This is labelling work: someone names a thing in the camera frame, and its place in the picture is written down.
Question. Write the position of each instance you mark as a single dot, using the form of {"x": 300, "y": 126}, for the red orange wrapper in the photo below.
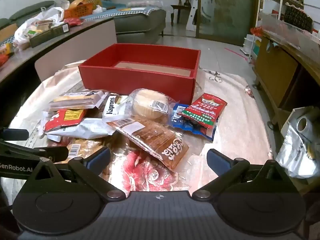
{"x": 5, "y": 53}

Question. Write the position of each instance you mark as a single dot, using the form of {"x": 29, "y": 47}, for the floral tablecloth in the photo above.
{"x": 237, "y": 110}

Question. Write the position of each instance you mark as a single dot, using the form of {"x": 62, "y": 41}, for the round bun packet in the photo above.
{"x": 150, "y": 105}

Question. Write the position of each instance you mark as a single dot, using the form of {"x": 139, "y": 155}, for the white storage rack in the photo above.
{"x": 256, "y": 51}

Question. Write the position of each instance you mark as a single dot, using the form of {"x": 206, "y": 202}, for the white plastic bag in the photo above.
{"x": 37, "y": 20}

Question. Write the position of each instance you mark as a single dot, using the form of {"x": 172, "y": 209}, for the white board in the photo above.
{"x": 192, "y": 12}

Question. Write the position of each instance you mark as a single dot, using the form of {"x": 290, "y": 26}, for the dark long box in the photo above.
{"x": 48, "y": 33}

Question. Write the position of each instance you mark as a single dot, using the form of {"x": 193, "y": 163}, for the red snack bag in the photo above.
{"x": 73, "y": 21}

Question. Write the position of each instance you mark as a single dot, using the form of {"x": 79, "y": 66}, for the white stacked containers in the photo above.
{"x": 248, "y": 43}

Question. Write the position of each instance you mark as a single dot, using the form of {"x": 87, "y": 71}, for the silver foil bag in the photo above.
{"x": 292, "y": 152}

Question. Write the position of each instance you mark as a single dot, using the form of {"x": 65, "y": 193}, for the wooden cabinet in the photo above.
{"x": 275, "y": 65}

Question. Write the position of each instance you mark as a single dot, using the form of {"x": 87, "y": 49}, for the white cardboard box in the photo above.
{"x": 290, "y": 118}

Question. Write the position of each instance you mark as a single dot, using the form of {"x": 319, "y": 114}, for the white wafer packet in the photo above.
{"x": 112, "y": 108}

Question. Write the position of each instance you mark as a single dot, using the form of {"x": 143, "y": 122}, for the white silver snack packet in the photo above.
{"x": 82, "y": 130}

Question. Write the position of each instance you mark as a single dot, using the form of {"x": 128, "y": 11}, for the clear plastic sheet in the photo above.
{"x": 287, "y": 32}

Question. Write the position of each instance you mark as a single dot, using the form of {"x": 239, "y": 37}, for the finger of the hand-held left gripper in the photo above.
{"x": 57, "y": 153}
{"x": 16, "y": 133}

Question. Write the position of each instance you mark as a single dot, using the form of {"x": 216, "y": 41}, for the red green spicy strip packet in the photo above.
{"x": 203, "y": 110}

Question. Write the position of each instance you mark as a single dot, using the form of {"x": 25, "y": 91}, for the clear wafer bar packet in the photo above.
{"x": 75, "y": 100}

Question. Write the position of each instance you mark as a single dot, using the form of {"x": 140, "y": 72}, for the red cardboard box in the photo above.
{"x": 137, "y": 80}

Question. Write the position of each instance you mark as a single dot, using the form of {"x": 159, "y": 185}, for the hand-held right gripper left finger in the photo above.
{"x": 100, "y": 156}

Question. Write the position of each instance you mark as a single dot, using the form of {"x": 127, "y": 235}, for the clear plastic bag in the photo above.
{"x": 61, "y": 1}

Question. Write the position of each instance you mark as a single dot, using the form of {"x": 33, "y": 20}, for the red yellow snack packet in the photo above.
{"x": 65, "y": 117}

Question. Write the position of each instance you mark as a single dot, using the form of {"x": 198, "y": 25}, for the silver roll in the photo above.
{"x": 303, "y": 125}

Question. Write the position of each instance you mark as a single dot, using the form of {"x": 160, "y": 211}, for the orange round object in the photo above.
{"x": 77, "y": 4}

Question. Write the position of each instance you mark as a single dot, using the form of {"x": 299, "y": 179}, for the blue patterned sofa cover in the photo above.
{"x": 120, "y": 11}

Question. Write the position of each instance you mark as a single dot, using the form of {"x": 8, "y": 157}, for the glass sliding door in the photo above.
{"x": 225, "y": 7}

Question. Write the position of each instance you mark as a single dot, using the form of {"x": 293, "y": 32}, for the dark curved coffee table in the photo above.
{"x": 75, "y": 45}

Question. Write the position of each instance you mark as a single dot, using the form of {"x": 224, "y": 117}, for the pink fly swatter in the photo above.
{"x": 235, "y": 52}

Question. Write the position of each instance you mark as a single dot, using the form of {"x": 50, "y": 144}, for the grey green sofa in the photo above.
{"x": 140, "y": 22}

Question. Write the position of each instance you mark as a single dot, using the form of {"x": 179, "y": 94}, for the orange plastic basket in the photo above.
{"x": 80, "y": 11}

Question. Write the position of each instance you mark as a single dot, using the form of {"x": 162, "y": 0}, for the red decoration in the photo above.
{"x": 256, "y": 31}

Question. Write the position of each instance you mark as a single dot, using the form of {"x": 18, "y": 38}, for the brown cracker packet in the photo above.
{"x": 155, "y": 140}

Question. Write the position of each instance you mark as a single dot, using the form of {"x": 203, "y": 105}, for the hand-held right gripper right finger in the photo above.
{"x": 217, "y": 157}

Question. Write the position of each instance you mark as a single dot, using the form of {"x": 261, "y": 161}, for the blue snack packet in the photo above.
{"x": 186, "y": 127}

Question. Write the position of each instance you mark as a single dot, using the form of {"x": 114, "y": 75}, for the clear plastic package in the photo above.
{"x": 145, "y": 3}

